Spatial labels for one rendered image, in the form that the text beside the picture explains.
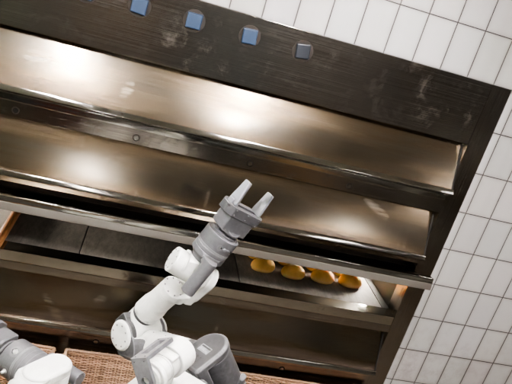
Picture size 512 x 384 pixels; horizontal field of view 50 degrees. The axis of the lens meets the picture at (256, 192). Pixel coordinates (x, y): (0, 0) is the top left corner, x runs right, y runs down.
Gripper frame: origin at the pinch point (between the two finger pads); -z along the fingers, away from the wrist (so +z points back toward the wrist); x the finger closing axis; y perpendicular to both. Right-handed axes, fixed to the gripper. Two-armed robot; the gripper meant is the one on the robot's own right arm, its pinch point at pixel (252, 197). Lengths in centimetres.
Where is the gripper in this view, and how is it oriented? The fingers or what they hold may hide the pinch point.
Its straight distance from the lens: 130.3
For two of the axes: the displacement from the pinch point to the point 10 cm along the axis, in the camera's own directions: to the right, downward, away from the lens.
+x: -6.2, -3.5, -7.0
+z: -6.2, 7.7, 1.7
